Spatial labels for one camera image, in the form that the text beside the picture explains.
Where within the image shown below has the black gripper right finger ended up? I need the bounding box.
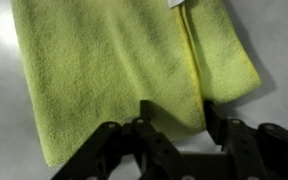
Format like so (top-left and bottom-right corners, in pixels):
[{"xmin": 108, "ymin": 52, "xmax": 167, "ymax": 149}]
[{"xmin": 203, "ymin": 100, "xmax": 288, "ymax": 180}]

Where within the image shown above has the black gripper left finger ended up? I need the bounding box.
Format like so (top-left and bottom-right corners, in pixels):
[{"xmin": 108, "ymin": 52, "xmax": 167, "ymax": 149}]
[{"xmin": 50, "ymin": 99, "xmax": 198, "ymax": 180}]

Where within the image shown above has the yellow-green microfiber towel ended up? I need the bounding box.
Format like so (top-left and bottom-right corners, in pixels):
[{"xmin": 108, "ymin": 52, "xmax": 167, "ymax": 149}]
[{"xmin": 10, "ymin": 0, "xmax": 263, "ymax": 168}]

